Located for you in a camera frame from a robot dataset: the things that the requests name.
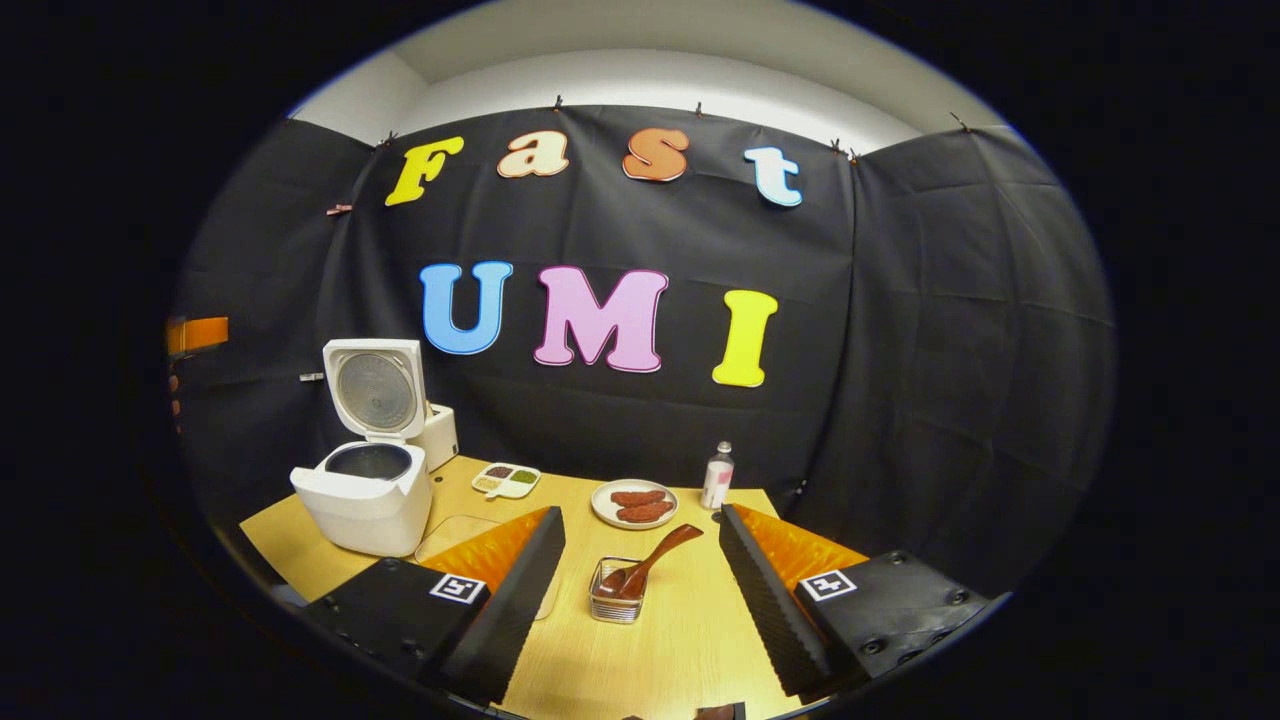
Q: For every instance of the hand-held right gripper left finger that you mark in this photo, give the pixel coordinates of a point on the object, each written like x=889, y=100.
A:
x=510, y=610

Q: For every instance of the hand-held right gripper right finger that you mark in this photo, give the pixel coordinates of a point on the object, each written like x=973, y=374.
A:
x=765, y=600

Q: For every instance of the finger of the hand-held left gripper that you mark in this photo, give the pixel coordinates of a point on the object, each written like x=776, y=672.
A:
x=197, y=335

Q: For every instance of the clear chopstick holder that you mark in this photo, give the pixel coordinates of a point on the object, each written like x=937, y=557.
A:
x=615, y=608

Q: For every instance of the brown wooden spoon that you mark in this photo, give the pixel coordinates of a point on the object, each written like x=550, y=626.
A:
x=655, y=558

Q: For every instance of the white rice cooker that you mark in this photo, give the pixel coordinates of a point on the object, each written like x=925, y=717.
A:
x=365, y=510

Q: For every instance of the white divided grain dish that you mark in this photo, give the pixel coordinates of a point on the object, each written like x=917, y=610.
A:
x=506, y=492

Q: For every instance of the small clear bottle pink label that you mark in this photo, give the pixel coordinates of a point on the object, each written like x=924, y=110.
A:
x=717, y=480

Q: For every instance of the white round plate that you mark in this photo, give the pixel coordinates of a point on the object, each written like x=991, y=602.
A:
x=603, y=512

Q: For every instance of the brown sausage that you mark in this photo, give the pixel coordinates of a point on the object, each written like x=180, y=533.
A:
x=646, y=512
x=638, y=497

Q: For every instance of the white toaster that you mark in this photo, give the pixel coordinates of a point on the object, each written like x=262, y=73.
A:
x=442, y=440

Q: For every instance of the black backdrop cloth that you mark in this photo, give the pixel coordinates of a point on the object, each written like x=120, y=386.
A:
x=900, y=350

